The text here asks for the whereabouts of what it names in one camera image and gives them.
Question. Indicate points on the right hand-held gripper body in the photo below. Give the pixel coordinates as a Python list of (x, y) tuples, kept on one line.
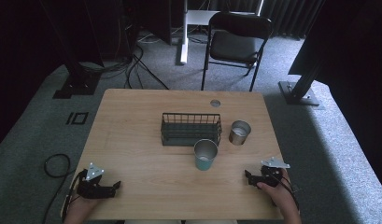
[(272, 174)]

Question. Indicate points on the person's left hand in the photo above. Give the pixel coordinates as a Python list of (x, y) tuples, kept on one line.
[(82, 207)]

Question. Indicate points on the grey round table grommet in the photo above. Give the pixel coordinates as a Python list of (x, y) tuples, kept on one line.
[(215, 103)]

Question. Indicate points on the steel cup with teal base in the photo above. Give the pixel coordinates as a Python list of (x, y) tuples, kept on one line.
[(205, 157)]

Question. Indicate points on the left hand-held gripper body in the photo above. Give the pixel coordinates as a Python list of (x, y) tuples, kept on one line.
[(91, 186)]

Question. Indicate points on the black metal stand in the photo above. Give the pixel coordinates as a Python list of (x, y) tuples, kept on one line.
[(78, 82), (299, 91)]

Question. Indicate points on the person's right hand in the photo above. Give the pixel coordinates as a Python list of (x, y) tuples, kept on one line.
[(277, 193)]

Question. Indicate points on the steel cup with brown side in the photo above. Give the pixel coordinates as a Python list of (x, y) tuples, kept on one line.
[(239, 133)]

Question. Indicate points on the black folding chair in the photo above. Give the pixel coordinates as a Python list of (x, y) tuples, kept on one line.
[(237, 46)]

